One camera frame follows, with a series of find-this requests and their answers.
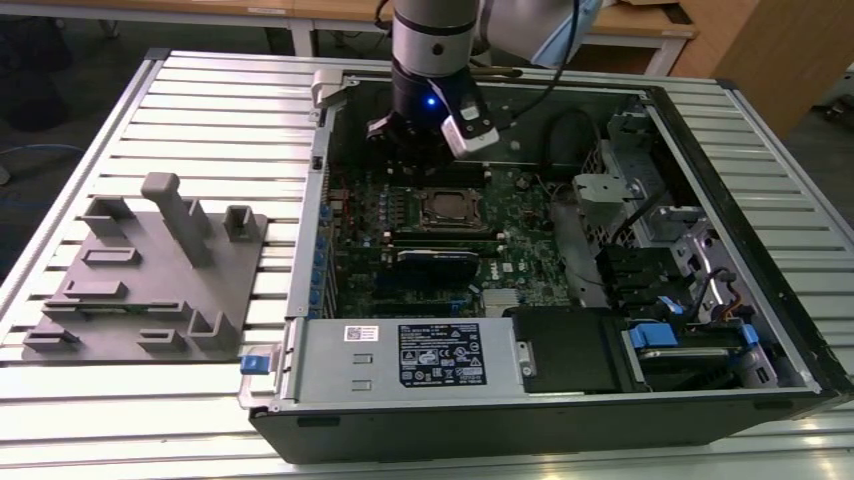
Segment silver CPU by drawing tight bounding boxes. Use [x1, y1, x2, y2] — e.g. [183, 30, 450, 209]
[430, 194, 480, 220]

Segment metal socket cover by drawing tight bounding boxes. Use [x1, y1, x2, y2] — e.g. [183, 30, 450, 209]
[418, 188, 493, 232]

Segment black RAM slot bank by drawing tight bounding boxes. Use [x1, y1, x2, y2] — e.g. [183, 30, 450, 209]
[389, 163, 488, 189]

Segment CPU socket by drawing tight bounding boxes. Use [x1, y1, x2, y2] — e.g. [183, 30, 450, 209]
[414, 185, 496, 235]

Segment silver rear slot panel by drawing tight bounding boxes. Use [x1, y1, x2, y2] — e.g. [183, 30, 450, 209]
[285, 114, 337, 321]

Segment black expansion slot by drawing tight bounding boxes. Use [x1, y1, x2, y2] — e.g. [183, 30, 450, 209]
[370, 301, 458, 318]
[372, 287, 469, 302]

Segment gray case latch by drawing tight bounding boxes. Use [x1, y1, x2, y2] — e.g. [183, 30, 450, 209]
[311, 69, 350, 109]

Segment black RAM stick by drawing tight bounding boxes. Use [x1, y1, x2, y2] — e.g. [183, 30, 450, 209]
[392, 227, 501, 241]

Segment perforated metal drive cage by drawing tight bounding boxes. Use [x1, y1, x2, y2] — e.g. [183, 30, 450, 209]
[570, 110, 676, 251]

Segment green motherboard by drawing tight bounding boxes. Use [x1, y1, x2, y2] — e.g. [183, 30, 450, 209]
[326, 167, 584, 320]

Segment black graphics card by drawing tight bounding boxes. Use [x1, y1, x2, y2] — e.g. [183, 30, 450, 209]
[394, 247, 481, 289]

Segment wooden desk white legs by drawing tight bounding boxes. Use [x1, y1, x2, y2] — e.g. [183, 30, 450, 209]
[311, 0, 700, 76]
[0, 0, 315, 57]

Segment gray plastic baffle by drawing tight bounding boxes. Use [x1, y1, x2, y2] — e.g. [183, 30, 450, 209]
[550, 199, 610, 309]

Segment silver chipset heat sink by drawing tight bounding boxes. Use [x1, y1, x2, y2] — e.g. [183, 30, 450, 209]
[481, 288, 524, 317]

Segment white barcode sticker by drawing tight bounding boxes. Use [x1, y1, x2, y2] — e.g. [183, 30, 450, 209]
[342, 324, 384, 344]

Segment black plastic block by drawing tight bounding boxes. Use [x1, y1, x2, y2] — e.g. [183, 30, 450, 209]
[596, 247, 686, 309]

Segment black rating label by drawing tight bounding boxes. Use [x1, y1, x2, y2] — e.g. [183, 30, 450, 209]
[398, 323, 490, 387]

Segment silver power supply unit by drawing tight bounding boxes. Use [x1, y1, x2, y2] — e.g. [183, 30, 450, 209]
[279, 317, 529, 404]

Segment wooden cabinet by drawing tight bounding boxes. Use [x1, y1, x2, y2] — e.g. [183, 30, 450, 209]
[680, 0, 854, 139]

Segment gray parts rack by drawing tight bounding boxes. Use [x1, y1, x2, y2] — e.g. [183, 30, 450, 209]
[21, 172, 270, 364]

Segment black office chair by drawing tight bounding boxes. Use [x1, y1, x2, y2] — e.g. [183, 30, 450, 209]
[0, 14, 77, 134]

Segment blue disk carrier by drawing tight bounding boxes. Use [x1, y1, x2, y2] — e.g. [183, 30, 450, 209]
[624, 322, 682, 351]

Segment gray chair base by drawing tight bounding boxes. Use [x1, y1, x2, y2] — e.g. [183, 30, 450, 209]
[811, 69, 854, 122]

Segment hard disk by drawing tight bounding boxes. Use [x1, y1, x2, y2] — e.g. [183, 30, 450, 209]
[637, 347, 736, 392]

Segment black PC case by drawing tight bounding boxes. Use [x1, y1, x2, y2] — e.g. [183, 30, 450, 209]
[237, 69, 854, 466]

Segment small dark wrist camera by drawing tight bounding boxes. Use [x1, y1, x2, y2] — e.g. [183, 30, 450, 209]
[365, 113, 406, 147]

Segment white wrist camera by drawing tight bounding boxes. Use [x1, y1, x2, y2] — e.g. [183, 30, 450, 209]
[440, 102, 504, 162]

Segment black looped case cable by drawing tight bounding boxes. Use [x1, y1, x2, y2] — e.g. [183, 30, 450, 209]
[548, 108, 600, 169]

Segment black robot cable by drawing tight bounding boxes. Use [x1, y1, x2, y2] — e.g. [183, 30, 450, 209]
[466, 0, 584, 121]

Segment silver chassis bracket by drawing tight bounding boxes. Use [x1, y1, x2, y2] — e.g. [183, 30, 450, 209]
[633, 204, 744, 322]

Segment black disk wire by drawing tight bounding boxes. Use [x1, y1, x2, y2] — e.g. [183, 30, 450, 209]
[693, 267, 737, 321]

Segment blue floor cable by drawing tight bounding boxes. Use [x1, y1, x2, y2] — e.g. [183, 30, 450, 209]
[0, 142, 86, 162]

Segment coloured wire bundle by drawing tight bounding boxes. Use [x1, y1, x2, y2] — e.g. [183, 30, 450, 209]
[714, 294, 744, 322]

